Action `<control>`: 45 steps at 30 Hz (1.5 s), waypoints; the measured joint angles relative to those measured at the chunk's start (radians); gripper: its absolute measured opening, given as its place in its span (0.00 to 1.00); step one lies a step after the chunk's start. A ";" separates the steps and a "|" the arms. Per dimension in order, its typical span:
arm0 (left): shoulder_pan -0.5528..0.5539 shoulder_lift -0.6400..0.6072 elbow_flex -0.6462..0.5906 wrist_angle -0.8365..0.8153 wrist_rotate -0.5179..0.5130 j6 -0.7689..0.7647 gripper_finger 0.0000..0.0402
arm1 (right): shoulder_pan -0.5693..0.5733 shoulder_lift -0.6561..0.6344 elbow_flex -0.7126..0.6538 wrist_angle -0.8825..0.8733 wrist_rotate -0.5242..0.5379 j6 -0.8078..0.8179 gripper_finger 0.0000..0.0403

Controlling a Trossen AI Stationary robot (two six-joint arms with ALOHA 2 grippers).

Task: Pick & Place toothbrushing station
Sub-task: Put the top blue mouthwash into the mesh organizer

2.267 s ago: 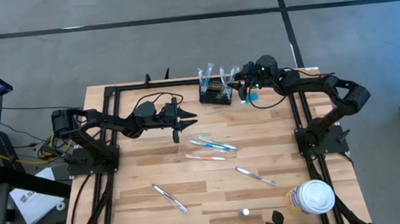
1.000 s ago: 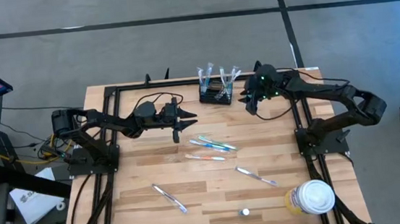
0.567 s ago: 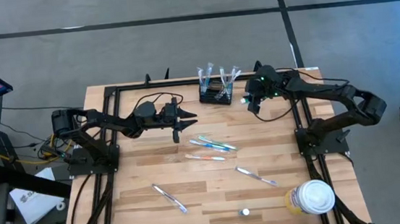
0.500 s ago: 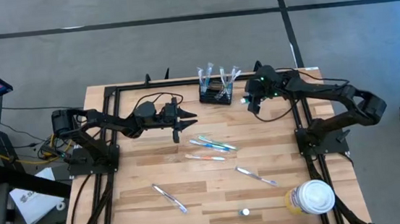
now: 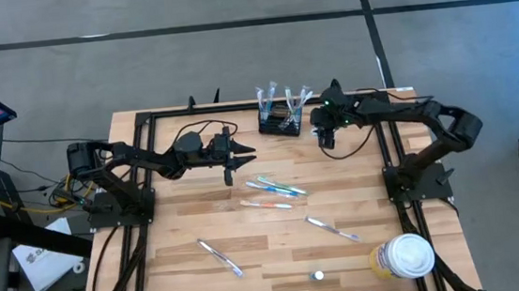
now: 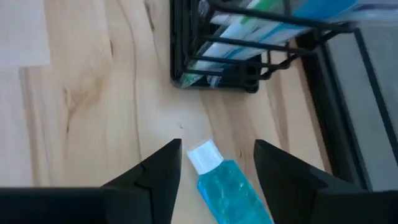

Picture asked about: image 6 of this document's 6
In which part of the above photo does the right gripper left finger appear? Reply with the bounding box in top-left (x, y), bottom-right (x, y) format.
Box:
top-left (101, 138), bottom-right (183, 224)

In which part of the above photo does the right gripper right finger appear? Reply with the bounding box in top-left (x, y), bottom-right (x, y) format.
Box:
top-left (253, 139), bottom-right (330, 224)

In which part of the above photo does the blue toothpaste tube white cap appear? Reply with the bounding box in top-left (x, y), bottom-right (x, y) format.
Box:
top-left (186, 139), bottom-right (275, 224)

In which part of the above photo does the blue toothbrush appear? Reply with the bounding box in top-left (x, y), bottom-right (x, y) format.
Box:
top-left (292, 0), bottom-right (360, 20)
top-left (198, 21), bottom-right (315, 88)

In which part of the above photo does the black aluminium table frame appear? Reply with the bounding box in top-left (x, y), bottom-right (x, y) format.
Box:
top-left (297, 23), bottom-right (398, 191)

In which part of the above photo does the black wire toothbrush holder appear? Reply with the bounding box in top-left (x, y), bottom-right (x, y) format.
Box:
top-left (169, 0), bottom-right (358, 94)

